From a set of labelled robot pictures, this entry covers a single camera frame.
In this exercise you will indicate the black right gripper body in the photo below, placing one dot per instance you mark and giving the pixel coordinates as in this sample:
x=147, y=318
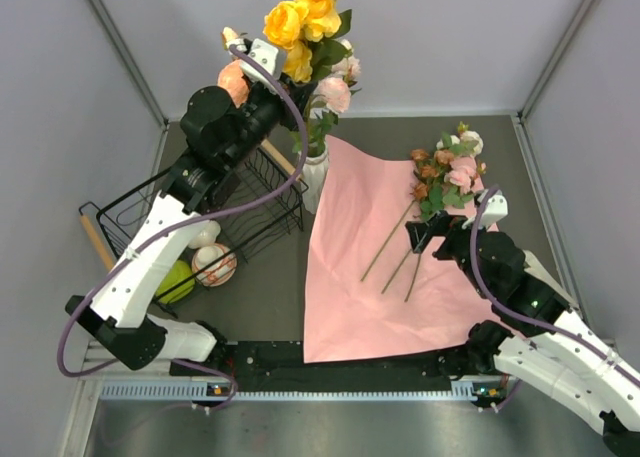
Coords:
x=455, y=244

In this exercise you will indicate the black wire basket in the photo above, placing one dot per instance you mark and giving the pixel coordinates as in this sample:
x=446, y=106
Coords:
x=132, y=219

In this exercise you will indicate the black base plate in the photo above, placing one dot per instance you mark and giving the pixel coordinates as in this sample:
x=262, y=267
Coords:
x=245, y=358

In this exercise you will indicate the yellow rose stem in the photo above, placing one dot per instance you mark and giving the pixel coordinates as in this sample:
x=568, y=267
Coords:
x=311, y=33

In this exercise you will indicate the pink rose stem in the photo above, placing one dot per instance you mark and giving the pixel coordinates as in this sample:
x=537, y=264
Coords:
x=330, y=99

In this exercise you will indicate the pink wrapping paper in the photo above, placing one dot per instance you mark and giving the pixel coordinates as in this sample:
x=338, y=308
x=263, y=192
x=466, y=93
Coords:
x=366, y=295

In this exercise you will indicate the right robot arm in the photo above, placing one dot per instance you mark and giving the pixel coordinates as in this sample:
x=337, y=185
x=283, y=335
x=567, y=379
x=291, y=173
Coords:
x=539, y=337

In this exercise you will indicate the white ceramic bowl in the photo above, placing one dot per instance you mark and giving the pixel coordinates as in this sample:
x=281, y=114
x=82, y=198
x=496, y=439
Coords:
x=207, y=236

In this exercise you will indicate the white ribbed ceramic vase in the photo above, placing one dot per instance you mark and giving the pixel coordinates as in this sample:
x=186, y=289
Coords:
x=313, y=175

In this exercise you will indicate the peach rose stem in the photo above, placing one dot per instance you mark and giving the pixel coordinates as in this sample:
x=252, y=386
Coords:
x=231, y=77

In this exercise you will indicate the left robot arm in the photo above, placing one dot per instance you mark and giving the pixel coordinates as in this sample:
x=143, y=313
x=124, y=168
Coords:
x=220, y=136

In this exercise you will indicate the cream printed ribbon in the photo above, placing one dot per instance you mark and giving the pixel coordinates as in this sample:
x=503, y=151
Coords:
x=534, y=267

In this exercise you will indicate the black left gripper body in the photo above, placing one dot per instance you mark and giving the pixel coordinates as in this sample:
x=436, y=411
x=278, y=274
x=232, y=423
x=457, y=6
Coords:
x=262, y=112

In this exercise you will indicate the mixed artificial flower bunch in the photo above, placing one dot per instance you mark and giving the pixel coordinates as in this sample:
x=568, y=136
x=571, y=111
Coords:
x=444, y=178

